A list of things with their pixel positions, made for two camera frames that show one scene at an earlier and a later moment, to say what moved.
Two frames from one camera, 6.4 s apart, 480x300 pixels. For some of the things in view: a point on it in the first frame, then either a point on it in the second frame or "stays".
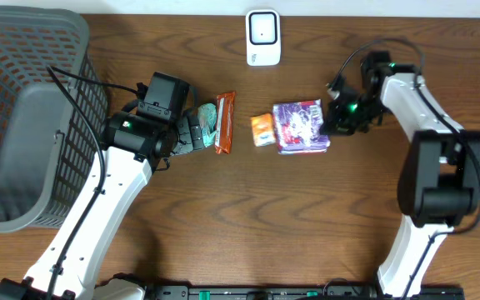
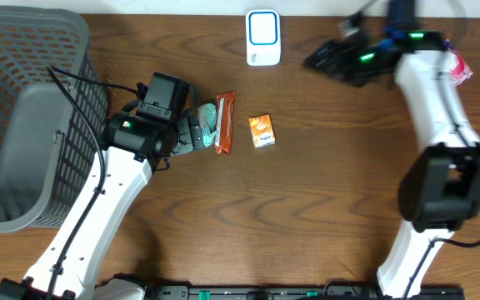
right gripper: [337, 123] -> [338, 52]
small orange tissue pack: [263, 130] stays
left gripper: [182, 136] stays
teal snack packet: [207, 119] stays
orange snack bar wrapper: [225, 103] stays
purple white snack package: [299, 127] -> [460, 71]
